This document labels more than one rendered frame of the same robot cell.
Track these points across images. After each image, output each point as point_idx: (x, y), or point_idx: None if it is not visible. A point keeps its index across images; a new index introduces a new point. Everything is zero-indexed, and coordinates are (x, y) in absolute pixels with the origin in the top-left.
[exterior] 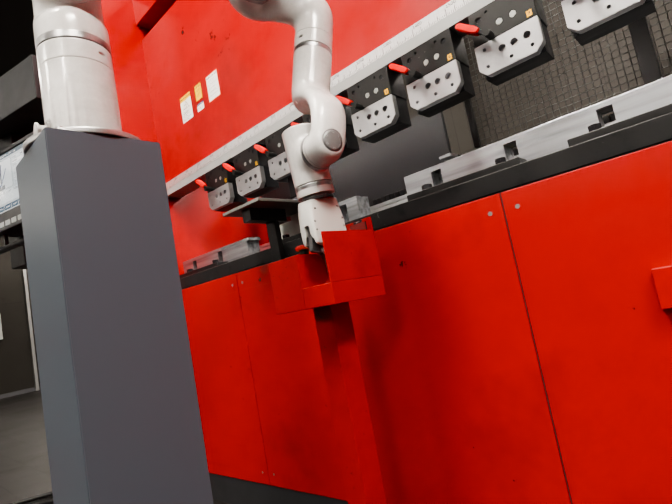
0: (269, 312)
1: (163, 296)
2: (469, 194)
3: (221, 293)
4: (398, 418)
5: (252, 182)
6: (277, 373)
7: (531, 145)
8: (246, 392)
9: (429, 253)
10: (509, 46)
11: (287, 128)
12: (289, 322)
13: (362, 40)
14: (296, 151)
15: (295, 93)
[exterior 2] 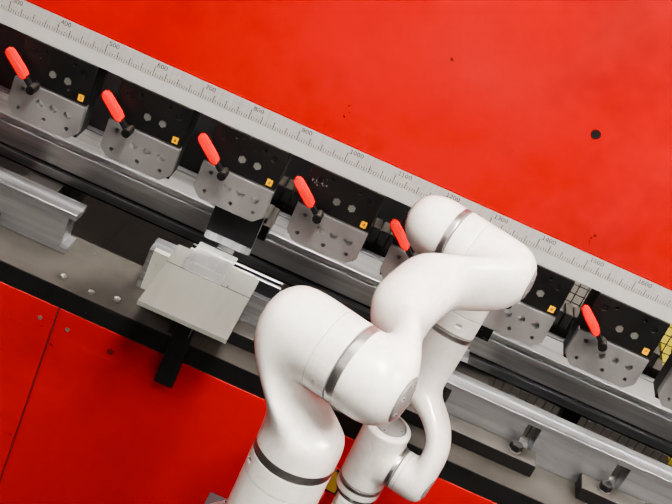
0: (103, 399)
1: None
2: (475, 487)
3: (3, 309)
4: None
5: (147, 160)
6: (71, 469)
7: (550, 445)
8: None
9: (395, 500)
10: (607, 361)
11: (386, 438)
12: (136, 432)
13: (476, 178)
14: (381, 467)
15: (413, 394)
